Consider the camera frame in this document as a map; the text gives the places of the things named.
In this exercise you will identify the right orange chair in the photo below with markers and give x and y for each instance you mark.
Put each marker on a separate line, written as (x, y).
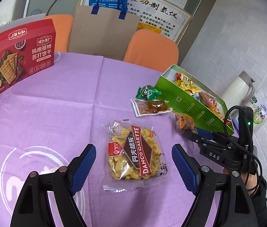
(151, 50)

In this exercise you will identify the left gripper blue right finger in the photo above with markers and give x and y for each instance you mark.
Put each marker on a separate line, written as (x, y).
(196, 178)

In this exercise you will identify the framed Chinese text poster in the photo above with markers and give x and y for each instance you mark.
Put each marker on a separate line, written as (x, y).
(161, 16)

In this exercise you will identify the paper cups pack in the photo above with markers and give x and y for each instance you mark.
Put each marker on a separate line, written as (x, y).
(258, 103)

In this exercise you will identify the yellow snack bag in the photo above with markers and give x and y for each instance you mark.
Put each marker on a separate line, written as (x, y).
(188, 87)

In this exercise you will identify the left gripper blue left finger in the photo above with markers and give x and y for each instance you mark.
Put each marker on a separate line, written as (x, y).
(68, 180)

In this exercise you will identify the pink label pasta snack bag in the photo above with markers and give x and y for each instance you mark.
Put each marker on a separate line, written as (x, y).
(209, 101)

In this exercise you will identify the orange label clear snack bag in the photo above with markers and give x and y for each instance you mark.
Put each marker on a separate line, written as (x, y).
(184, 123)

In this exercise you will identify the orange chair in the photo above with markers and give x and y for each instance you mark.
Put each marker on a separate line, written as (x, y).
(63, 24)
(151, 50)

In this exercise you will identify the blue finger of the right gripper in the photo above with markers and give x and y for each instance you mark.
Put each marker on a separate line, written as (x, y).
(194, 137)
(205, 134)

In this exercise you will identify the red cracker box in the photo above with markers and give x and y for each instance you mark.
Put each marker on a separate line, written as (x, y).
(25, 50)

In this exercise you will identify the Danco Galette snack pack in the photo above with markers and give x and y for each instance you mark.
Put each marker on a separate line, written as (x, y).
(135, 158)

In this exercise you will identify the green cardboard box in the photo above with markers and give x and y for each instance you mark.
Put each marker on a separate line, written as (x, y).
(182, 102)

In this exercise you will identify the left orange chair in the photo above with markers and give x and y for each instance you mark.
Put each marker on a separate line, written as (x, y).
(63, 24)

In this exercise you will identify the brown pickled snack packet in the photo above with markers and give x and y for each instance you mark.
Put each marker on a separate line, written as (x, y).
(149, 108)

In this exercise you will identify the right hand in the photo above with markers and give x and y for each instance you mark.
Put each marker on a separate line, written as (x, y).
(250, 182)

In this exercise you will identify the brown paper bag blue handles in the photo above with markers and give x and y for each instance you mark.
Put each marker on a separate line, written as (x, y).
(102, 31)

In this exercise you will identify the small green candy wrapper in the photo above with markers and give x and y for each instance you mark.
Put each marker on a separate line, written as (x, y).
(148, 92)

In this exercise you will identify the red chip bag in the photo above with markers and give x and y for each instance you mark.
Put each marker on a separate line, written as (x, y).
(183, 77)

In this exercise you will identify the white thermos jug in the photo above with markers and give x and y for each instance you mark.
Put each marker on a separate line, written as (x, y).
(240, 90)

